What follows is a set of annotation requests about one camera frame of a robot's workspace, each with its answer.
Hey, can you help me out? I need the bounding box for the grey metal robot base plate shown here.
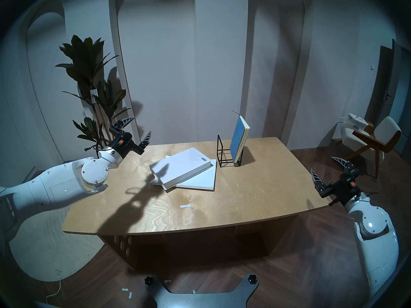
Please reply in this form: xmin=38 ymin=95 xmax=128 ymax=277
xmin=144 ymin=274 xmax=259 ymax=308

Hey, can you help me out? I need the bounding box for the white floor cable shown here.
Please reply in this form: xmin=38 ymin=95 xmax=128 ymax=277
xmin=46 ymin=274 xmax=61 ymax=306

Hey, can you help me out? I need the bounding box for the round beige rug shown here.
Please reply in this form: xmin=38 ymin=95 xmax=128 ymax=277
xmin=8 ymin=164 xmax=106 ymax=282

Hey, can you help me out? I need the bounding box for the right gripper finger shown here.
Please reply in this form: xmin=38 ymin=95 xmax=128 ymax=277
xmin=331 ymin=157 xmax=355 ymax=174
xmin=310 ymin=169 xmax=328 ymax=197

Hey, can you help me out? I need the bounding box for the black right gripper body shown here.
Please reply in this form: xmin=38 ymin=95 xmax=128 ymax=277
xmin=319 ymin=171 xmax=360 ymax=207

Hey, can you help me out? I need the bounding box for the thin white paperback book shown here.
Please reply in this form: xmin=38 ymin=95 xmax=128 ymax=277
xmin=153 ymin=159 xmax=218 ymax=191

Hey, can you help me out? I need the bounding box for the wooden armchair with white cushions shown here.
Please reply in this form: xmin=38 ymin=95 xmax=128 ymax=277
xmin=336 ymin=116 xmax=402 ymax=178

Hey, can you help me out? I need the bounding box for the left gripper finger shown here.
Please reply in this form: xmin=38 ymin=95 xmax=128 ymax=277
xmin=110 ymin=117 xmax=135 ymax=133
xmin=138 ymin=131 xmax=152 ymax=155

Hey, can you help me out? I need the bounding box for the black wire book stand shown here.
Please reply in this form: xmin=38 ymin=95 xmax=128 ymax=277
xmin=217 ymin=135 xmax=243 ymax=168

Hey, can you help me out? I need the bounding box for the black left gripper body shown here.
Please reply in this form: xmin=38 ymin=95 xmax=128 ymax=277
xmin=109 ymin=128 xmax=145 ymax=159

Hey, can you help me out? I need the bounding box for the thick white hardcover book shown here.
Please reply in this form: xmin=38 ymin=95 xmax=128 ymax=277
xmin=149 ymin=147 xmax=211 ymax=191

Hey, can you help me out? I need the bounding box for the blue notebook with ribbon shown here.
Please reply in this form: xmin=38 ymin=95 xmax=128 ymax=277
xmin=230 ymin=111 xmax=251 ymax=167

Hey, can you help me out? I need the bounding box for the tall green potted plant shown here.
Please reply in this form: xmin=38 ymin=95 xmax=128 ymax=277
xmin=55 ymin=35 xmax=132 ymax=151

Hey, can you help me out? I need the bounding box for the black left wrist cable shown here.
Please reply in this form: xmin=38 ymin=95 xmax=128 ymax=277
xmin=93 ymin=143 xmax=113 ymax=158

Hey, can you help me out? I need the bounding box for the dark brown door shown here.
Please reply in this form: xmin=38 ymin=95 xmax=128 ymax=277
xmin=364 ymin=39 xmax=411 ymax=163

